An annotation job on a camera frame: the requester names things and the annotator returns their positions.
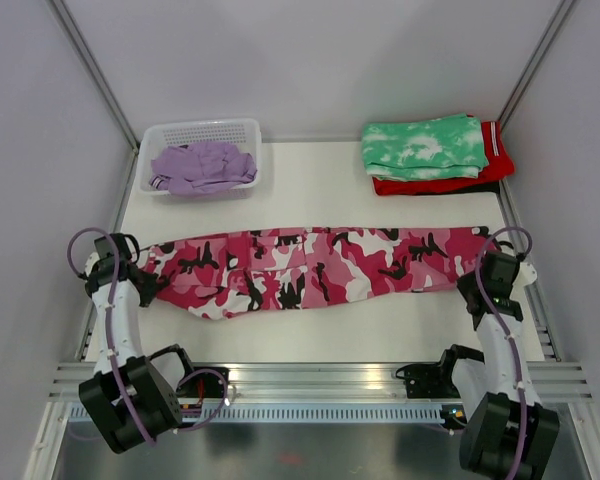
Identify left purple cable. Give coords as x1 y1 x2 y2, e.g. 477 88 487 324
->
67 227 159 446

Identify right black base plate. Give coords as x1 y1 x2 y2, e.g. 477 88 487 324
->
402 364 460 399

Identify red folded trousers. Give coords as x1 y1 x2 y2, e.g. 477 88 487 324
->
372 121 515 196

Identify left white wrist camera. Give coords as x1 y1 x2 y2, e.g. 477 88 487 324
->
81 252 100 281

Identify pink camouflage trousers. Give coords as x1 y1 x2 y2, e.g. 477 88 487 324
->
142 226 490 320

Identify right aluminium frame post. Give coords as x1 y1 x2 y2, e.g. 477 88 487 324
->
498 0 579 131

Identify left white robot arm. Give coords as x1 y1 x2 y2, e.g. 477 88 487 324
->
79 233 198 454

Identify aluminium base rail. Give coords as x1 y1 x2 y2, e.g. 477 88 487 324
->
49 360 594 401

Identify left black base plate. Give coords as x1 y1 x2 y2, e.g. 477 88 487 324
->
176 366 230 400

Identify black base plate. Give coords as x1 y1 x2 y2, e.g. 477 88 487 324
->
402 364 460 399
176 366 230 400

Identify white plastic basket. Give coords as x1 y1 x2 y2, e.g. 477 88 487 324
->
135 118 262 200

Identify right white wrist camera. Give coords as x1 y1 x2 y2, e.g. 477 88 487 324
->
515 261 538 287

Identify lilac trousers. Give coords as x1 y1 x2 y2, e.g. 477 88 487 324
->
147 141 258 197

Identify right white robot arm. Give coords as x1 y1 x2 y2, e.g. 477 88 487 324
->
435 250 560 479

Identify aluminium frame post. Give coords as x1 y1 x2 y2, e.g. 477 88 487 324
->
47 0 139 146
498 0 579 131

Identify white slotted cable duct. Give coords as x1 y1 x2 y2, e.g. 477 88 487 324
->
67 403 476 425

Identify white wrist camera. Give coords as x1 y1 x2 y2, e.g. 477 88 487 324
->
81 252 100 281
515 261 538 287

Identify left aluminium frame post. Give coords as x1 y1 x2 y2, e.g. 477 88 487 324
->
47 0 139 146

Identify green tie-dye folded trousers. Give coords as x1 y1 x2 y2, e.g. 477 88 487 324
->
361 113 489 182

